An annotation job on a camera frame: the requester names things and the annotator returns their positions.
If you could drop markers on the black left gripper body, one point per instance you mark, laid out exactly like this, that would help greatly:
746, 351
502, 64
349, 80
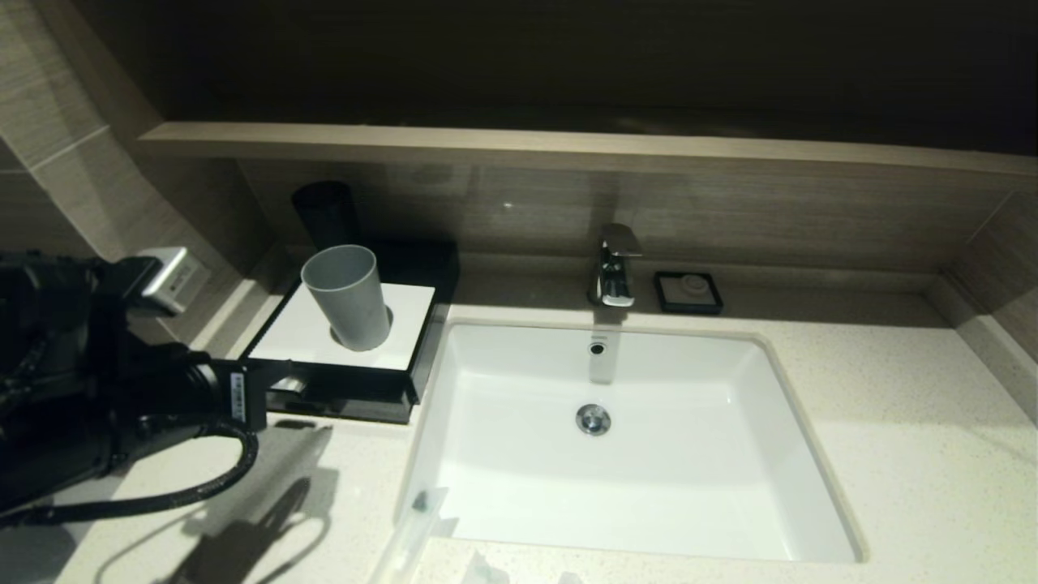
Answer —
242, 397

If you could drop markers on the white ceramic sink basin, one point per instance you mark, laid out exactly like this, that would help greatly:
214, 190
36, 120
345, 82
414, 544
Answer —
649, 487

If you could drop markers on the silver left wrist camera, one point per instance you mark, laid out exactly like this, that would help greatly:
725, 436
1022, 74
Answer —
166, 280

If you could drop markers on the black and orange left arm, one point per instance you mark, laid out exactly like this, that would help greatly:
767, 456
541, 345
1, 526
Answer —
65, 389

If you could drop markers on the glossy black box drawer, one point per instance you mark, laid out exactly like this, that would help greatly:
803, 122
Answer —
357, 401

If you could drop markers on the round white soap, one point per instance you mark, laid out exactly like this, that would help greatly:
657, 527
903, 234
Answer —
692, 283

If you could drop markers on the black square soap dish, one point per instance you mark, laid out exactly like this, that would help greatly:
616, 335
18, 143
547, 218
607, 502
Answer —
665, 300

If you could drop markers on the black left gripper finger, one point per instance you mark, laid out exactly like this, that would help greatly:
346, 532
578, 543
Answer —
280, 377

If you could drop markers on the black box with white top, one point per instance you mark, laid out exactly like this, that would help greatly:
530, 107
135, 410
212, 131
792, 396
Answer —
409, 324

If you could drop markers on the chrome sink drain plug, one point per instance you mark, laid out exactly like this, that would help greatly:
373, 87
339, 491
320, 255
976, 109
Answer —
593, 418

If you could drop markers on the wooden wall ledge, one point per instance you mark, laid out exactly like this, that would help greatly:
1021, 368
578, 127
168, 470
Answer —
568, 150

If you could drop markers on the black cup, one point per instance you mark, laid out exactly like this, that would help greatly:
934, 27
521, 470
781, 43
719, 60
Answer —
326, 211

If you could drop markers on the chrome faucet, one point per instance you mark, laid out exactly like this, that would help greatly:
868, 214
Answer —
615, 268

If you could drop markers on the grey plastic cup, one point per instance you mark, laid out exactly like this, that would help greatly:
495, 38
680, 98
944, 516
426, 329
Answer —
349, 300

